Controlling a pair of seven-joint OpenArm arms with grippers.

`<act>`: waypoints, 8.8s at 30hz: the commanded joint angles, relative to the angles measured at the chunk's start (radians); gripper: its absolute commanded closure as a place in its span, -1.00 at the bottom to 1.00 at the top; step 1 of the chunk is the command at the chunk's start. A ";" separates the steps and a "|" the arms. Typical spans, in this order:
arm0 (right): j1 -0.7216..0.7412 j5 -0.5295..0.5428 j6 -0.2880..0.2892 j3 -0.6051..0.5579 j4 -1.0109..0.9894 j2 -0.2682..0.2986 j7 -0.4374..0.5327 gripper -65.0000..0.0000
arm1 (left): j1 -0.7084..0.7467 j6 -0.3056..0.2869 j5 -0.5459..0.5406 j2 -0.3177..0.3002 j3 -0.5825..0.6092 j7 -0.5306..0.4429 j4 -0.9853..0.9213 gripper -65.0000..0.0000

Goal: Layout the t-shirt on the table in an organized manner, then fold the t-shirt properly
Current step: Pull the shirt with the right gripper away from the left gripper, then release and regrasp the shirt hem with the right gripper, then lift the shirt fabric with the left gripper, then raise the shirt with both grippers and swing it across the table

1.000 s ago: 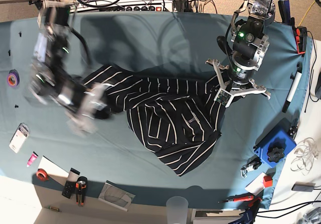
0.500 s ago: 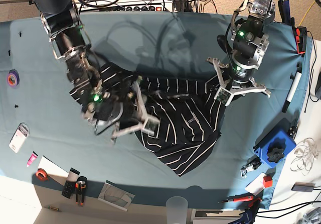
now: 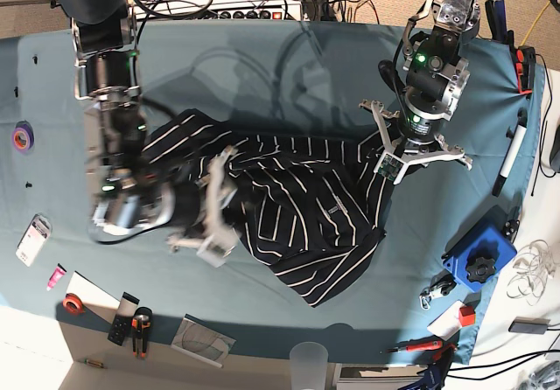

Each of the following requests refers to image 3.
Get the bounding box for orange black pliers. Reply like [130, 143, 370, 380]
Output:
[131, 307, 153, 359]

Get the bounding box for white card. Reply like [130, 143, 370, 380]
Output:
[427, 301, 465, 341]

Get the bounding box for red cube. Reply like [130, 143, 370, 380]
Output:
[458, 305, 476, 327]

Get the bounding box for red screwdriver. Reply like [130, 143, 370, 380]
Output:
[385, 339, 444, 353]

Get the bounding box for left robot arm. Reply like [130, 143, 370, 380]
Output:
[360, 0, 480, 185]

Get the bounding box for metal carabiner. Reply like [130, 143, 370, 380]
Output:
[419, 275, 456, 310]

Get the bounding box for teal table cloth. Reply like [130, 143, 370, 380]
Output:
[1, 20, 542, 364]

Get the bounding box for plastic blister pack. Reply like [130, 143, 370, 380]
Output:
[16, 213, 52, 267]

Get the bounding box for pink tube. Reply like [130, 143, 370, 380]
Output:
[46, 264, 67, 291]

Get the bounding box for orange tape roll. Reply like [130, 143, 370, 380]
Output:
[62, 293, 85, 316]

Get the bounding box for black remote control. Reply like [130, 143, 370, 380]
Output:
[108, 292, 139, 346]

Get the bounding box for white black marker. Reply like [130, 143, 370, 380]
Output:
[492, 116, 527, 197]

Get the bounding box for white paper sheet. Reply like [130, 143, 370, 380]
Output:
[66, 272, 119, 310]

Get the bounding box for black star knob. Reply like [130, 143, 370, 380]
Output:
[465, 256, 496, 283]

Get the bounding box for blue box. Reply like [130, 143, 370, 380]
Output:
[442, 205, 518, 293]

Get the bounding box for purple tape roll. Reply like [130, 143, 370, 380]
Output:
[11, 121, 35, 153]

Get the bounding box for white cable bundle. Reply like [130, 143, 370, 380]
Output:
[506, 240, 557, 307]

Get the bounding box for orange black clamp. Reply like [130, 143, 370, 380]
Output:
[514, 46, 536, 95]

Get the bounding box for grey adapter box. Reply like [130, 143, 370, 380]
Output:
[508, 318, 549, 335]

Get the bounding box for frosted plastic cup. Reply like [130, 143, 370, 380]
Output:
[290, 342, 328, 390]

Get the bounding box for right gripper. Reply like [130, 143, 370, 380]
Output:
[166, 145, 239, 268]

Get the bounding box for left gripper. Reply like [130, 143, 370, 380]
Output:
[359, 100, 473, 185]

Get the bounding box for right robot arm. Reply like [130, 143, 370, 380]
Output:
[59, 0, 238, 267]

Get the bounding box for power strip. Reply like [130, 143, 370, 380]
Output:
[202, 8, 297, 20]

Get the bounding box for blue clamp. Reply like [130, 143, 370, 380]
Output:
[399, 344, 457, 390]

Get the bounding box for navy white striped t-shirt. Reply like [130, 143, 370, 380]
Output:
[143, 109, 392, 308]

